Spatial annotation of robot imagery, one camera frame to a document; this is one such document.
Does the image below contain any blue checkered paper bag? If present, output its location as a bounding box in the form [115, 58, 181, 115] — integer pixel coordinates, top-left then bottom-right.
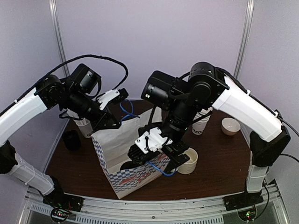
[90, 99, 180, 200]

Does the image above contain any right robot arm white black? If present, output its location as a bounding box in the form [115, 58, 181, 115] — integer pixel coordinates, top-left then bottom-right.
[135, 62, 291, 210]

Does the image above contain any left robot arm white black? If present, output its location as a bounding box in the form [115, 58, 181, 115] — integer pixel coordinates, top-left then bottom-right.
[0, 63, 128, 207]

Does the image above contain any white ceramic mug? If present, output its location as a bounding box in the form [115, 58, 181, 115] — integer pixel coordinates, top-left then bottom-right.
[178, 148, 198, 175]

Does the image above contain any white cup holding straws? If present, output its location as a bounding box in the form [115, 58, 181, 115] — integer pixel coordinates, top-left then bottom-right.
[78, 121, 93, 138]

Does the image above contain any stack of white paper cups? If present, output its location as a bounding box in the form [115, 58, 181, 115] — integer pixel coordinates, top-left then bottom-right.
[192, 110, 212, 135]

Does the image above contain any stack of black lids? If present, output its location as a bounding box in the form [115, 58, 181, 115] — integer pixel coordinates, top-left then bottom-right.
[62, 130, 81, 151]

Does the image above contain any small white ceramic bowl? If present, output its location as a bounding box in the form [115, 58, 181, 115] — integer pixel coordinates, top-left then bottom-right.
[221, 118, 241, 136]

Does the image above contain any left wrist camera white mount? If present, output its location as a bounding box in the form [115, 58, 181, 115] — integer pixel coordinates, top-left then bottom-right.
[96, 88, 128, 111]

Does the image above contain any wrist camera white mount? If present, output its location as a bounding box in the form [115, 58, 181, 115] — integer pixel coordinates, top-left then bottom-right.
[128, 127, 173, 165]
[96, 88, 128, 111]

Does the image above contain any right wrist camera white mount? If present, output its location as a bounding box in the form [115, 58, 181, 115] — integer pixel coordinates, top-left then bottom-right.
[128, 127, 173, 165]

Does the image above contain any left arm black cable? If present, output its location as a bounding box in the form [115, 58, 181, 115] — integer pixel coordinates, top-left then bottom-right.
[14, 54, 129, 103]

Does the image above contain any aluminium front rail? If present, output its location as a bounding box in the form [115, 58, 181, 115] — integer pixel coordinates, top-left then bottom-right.
[16, 184, 291, 224]

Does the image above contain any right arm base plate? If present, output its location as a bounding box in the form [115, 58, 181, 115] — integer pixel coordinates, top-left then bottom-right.
[223, 192, 263, 211]

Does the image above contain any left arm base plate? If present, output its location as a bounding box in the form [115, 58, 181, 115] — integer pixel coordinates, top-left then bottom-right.
[41, 194, 84, 212]

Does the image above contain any left aluminium frame post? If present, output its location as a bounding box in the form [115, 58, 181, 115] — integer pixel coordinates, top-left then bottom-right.
[49, 0, 66, 63]

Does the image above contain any aluminium frame post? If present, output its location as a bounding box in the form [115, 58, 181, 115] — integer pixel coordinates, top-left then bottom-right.
[234, 0, 255, 79]
[49, 0, 66, 63]

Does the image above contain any right aluminium frame post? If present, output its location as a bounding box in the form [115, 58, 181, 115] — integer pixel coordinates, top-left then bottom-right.
[234, 0, 255, 79]

